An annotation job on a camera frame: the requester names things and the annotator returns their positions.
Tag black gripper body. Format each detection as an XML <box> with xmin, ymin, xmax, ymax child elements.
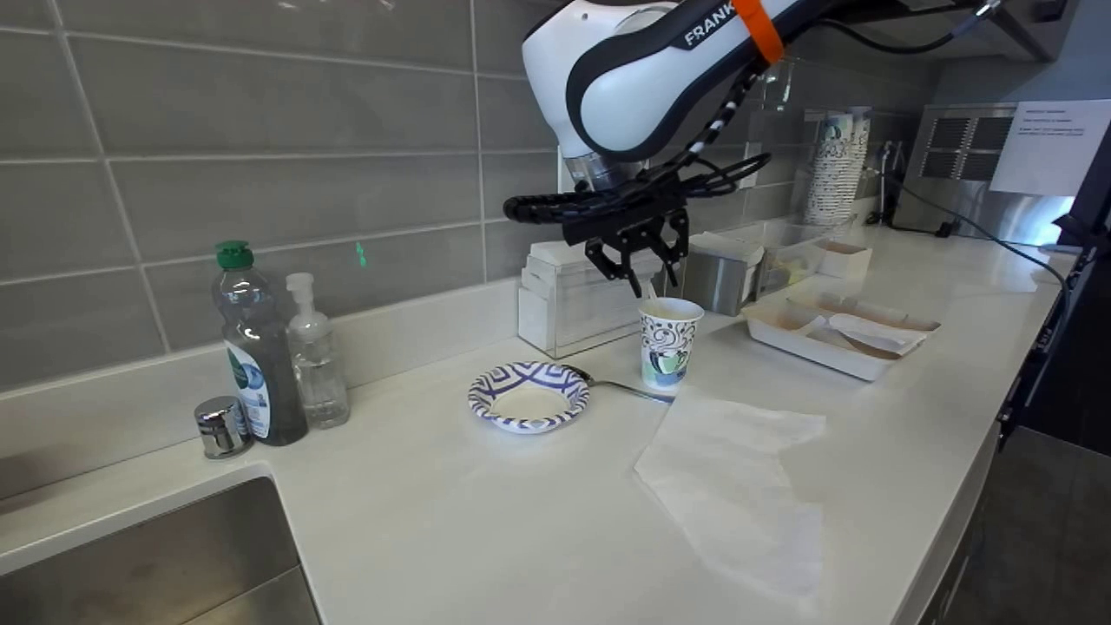
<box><xmin>563</xmin><ymin>179</ymin><xmax>698</xmax><ymax>256</ymax></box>

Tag patterned paper cup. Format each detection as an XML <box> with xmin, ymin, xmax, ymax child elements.
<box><xmin>638</xmin><ymin>294</ymin><xmax>709</xmax><ymax>402</ymax></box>

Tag small metal cup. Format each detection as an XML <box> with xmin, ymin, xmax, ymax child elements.
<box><xmin>192</xmin><ymin>393</ymin><xmax>257</xmax><ymax>463</ymax></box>

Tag metal napkin holder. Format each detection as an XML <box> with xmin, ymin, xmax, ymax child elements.
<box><xmin>674</xmin><ymin>236</ymin><xmax>767</xmax><ymax>321</ymax></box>

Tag white napkin box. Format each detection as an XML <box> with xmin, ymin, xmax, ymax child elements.
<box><xmin>514</xmin><ymin>236</ymin><xmax>664</xmax><ymax>361</ymax></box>

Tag clear condiment packet container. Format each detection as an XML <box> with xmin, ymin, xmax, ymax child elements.
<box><xmin>758</xmin><ymin>236</ymin><xmax>823</xmax><ymax>302</ymax></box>

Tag shallow rectangular serving tray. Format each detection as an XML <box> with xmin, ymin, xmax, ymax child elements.
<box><xmin>743</xmin><ymin>275</ymin><xmax>941</xmax><ymax>386</ymax></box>

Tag blue patterned ceramic bowl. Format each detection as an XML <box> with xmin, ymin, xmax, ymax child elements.
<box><xmin>464</xmin><ymin>359</ymin><xmax>594</xmax><ymax>437</ymax></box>

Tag stack of patterned paper cups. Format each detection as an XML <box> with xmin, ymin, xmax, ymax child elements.
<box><xmin>797</xmin><ymin>105</ymin><xmax>876</xmax><ymax>228</ymax></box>

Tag folded white napkin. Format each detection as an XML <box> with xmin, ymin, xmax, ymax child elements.
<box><xmin>825</xmin><ymin>309</ymin><xmax>934</xmax><ymax>361</ymax></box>

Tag white paper towel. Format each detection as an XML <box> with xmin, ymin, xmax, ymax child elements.
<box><xmin>627</xmin><ymin>393</ymin><xmax>834</xmax><ymax>618</ymax></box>

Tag small clear bottle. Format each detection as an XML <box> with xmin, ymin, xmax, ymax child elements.
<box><xmin>281</xmin><ymin>268</ymin><xmax>355</xmax><ymax>431</ymax></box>

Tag silver countertop appliance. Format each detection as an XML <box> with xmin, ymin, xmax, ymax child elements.
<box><xmin>888</xmin><ymin>101</ymin><xmax>1080</xmax><ymax>246</ymax></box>

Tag green capped dish soap bottle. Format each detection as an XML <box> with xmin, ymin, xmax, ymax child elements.
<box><xmin>208</xmin><ymin>236</ymin><xmax>311</xmax><ymax>449</ymax></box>

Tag white paper sign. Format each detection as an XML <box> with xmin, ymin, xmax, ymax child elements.
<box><xmin>990</xmin><ymin>99</ymin><xmax>1111</xmax><ymax>197</ymax></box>

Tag dark stand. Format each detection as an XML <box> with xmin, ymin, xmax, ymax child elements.
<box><xmin>1001</xmin><ymin>125</ymin><xmax>1111</xmax><ymax>459</ymax></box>

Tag steel sink basin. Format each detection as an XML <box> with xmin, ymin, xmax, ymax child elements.
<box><xmin>0</xmin><ymin>474</ymin><xmax>328</xmax><ymax>625</ymax></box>

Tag black cable bundle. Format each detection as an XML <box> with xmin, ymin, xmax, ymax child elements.
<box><xmin>499</xmin><ymin>146</ymin><xmax>773</xmax><ymax>236</ymax></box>

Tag orange strap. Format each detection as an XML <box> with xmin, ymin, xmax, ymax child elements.
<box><xmin>730</xmin><ymin>0</ymin><xmax>792</xmax><ymax>70</ymax></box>

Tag thin black cord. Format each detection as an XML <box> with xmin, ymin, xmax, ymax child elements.
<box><xmin>898</xmin><ymin>184</ymin><xmax>1068</xmax><ymax>287</ymax></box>

